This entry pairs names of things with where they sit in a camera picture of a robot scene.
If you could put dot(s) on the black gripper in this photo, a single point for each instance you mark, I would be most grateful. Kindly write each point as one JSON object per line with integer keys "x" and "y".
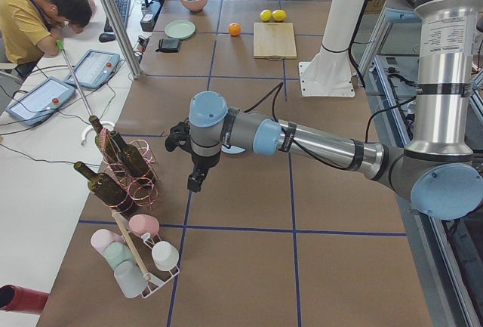
{"x": 204, "y": 162}

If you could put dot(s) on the light blue plate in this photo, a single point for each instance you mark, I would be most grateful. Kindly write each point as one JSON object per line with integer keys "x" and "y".
{"x": 232, "y": 149}

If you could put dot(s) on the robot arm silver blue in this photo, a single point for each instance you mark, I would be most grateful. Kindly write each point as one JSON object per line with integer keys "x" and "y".
{"x": 433, "y": 171}

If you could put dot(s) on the pale green plate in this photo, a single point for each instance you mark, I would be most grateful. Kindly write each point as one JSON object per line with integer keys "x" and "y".
{"x": 180, "y": 29}

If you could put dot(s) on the dark green wine bottle middle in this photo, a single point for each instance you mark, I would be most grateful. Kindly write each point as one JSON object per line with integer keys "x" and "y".
{"x": 132, "y": 159}

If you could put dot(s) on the dark green wine bottle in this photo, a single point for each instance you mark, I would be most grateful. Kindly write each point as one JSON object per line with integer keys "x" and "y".
{"x": 107, "y": 190}
{"x": 103, "y": 141}
{"x": 132, "y": 159}

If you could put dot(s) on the white cup right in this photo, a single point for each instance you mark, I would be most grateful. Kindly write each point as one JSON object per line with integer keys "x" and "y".
{"x": 165, "y": 256}

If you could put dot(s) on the dark green wine bottle front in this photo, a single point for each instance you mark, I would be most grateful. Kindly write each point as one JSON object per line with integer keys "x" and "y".
{"x": 107, "y": 190}

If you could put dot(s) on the dark green wine bottle back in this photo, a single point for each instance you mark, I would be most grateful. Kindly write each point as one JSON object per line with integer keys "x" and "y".
{"x": 103, "y": 141}

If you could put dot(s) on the mint green cup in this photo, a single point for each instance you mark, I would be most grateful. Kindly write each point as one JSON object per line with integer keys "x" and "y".
{"x": 117, "y": 253}

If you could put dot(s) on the pink cup left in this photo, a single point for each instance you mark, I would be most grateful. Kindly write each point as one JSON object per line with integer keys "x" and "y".
{"x": 102, "y": 238}

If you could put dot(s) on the light grey cup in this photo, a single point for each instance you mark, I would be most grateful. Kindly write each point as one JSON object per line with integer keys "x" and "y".
{"x": 130, "y": 279}

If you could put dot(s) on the dark grey folded cloth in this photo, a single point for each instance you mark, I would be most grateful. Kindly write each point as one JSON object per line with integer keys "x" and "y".
{"x": 168, "y": 45}

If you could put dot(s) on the teach pendant tablet far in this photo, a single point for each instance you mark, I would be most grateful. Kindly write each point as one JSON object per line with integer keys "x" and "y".
{"x": 95, "y": 68}

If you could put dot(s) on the teach pendant tablet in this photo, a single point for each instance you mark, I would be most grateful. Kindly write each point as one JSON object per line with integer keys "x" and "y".
{"x": 95, "y": 68}
{"x": 41, "y": 102}

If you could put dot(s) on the orange mandarin fruit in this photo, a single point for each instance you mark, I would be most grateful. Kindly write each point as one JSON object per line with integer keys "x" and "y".
{"x": 234, "y": 29}

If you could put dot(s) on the wooden cutting board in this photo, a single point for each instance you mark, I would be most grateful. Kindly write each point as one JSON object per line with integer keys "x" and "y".
{"x": 274, "y": 41}

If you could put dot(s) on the teach pendant tablet near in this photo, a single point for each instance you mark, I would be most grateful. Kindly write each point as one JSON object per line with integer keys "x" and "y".
{"x": 41, "y": 102}

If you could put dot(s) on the black computer mouse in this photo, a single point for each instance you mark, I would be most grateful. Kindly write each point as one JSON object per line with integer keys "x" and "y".
{"x": 106, "y": 37}

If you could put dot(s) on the yellow lemon far side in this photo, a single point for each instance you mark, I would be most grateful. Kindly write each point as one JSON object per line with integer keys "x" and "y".
{"x": 266, "y": 15}

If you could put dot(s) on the yellow lemon near board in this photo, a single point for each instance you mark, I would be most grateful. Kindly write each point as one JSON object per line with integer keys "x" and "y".
{"x": 279, "y": 15}

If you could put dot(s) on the red cylinder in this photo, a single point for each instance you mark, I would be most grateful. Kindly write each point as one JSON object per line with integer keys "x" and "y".
{"x": 22, "y": 300}

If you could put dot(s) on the person in yellow shirt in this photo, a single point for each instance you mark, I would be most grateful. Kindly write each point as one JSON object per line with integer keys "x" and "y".
{"x": 31, "y": 28}

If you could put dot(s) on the copper wire bottle rack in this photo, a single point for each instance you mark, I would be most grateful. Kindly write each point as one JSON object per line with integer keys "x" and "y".
{"x": 143, "y": 188}

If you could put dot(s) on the wooden rack handle stick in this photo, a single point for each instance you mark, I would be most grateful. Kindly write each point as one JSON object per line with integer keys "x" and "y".
{"x": 119, "y": 219}

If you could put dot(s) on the white ring holder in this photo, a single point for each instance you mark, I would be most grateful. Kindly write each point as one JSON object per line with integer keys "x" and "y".
{"x": 90, "y": 128}

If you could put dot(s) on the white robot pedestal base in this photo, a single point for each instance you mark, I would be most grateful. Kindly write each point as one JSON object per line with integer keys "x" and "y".
{"x": 329, "y": 74}

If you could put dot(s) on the metal rod green handle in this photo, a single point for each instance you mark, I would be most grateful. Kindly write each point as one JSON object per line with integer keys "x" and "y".
{"x": 61, "y": 48}

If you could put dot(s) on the aluminium frame post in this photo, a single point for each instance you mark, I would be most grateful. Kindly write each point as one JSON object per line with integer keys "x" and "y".
{"x": 123, "y": 40}

